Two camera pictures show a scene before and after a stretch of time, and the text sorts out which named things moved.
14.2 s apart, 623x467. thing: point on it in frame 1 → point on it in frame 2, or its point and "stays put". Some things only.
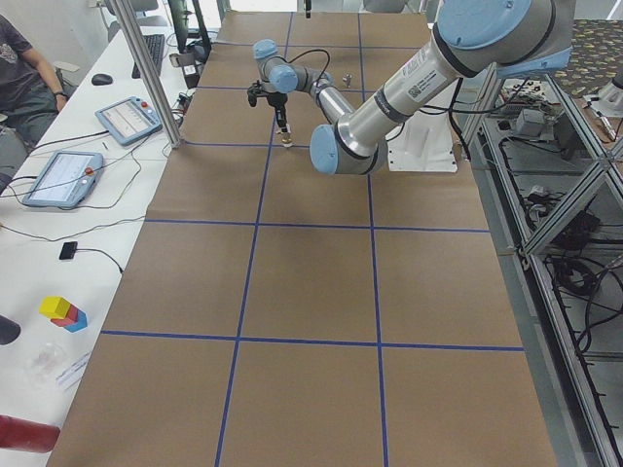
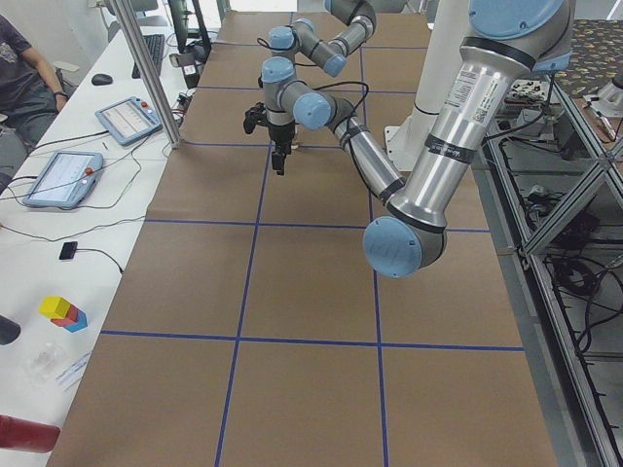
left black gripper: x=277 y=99 → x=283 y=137
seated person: x=30 y=98 stays put
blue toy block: x=81 y=324 stays put
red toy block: x=71 y=317 stays put
